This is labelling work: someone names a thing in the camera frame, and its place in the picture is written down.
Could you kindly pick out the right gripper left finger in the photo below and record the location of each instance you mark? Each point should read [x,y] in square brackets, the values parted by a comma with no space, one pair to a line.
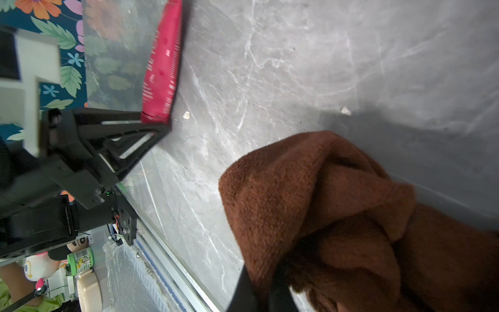
[244,298]

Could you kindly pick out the brown cloth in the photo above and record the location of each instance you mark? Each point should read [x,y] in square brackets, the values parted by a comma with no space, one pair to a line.
[319,210]

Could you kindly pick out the magenta toothpaste tube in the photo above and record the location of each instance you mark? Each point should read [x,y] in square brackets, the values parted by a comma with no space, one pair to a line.
[161,78]

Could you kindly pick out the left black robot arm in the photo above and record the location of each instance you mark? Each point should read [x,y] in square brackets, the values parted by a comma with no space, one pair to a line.
[60,219]

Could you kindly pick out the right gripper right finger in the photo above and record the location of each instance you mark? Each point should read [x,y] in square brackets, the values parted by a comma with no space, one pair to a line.
[280,298]

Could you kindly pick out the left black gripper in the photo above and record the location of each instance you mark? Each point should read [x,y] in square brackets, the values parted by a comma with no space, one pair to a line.
[81,151]

